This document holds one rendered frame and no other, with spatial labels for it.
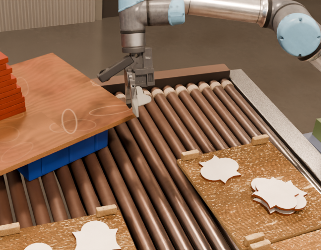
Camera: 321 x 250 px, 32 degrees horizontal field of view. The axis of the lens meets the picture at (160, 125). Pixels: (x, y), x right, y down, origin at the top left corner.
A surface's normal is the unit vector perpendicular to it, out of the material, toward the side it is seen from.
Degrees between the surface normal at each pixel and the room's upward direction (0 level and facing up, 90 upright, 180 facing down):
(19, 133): 0
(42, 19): 90
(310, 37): 81
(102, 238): 0
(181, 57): 0
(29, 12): 90
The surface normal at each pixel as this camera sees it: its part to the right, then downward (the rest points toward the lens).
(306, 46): -0.15, 0.40
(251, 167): 0.07, -0.82
